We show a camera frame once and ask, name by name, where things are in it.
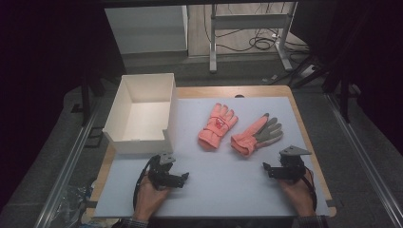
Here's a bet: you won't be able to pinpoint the dark curtain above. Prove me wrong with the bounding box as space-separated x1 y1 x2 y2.
291 0 403 156
0 0 125 210

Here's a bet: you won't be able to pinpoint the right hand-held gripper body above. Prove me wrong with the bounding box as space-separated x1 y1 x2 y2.
278 144 313 183

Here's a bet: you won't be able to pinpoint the person's right hand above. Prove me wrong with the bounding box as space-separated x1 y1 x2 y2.
278 169 317 218

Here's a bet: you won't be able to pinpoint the clear plastic bag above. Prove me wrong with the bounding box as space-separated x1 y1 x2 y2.
58 184 94 228

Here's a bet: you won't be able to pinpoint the pale blue table mat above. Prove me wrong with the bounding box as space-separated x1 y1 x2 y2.
93 96 331 219

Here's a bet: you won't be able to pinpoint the black floor cables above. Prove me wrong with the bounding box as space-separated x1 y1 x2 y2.
218 28 310 53

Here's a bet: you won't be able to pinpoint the pink glove with grey palm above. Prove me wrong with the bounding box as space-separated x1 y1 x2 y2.
230 112 284 158

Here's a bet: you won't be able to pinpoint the white cabinet panel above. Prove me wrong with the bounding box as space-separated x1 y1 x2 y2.
104 5 189 55

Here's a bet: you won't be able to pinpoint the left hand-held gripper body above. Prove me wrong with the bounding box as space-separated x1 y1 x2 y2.
146 152 182 191

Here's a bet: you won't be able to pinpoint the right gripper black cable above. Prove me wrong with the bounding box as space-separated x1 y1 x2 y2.
300 174 318 212

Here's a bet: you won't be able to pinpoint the black metal stand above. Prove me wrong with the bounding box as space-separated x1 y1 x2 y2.
322 56 362 123
70 75 106 127

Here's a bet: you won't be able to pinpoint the white box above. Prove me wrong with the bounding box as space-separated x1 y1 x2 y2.
102 72 179 155

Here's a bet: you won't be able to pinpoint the pink glove with red print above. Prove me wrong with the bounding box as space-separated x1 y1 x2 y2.
198 103 240 151

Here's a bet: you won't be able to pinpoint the white metal desk frame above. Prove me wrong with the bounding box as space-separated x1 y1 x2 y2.
208 1 298 74

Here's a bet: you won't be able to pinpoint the white power strip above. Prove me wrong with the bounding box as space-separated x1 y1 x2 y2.
298 65 317 79

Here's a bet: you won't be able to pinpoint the person's left hand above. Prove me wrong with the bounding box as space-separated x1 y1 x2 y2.
134 174 172 221

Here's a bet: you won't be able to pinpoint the metal floor rail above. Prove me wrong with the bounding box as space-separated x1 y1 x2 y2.
326 93 403 227
34 104 103 228

